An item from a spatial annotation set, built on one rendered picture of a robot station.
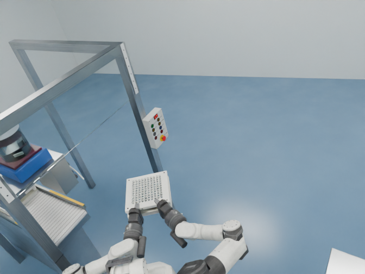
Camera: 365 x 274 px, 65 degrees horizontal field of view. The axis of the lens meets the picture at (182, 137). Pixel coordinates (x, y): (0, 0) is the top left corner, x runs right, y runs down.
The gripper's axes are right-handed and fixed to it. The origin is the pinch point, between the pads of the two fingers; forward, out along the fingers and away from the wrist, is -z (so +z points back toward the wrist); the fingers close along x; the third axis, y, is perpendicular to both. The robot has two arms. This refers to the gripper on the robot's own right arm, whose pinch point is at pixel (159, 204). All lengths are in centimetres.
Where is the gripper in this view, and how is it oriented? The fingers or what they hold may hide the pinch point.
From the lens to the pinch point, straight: 157.2
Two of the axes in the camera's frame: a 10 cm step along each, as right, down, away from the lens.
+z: 6.2, 4.0, -6.7
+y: 7.6, -5.0, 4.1
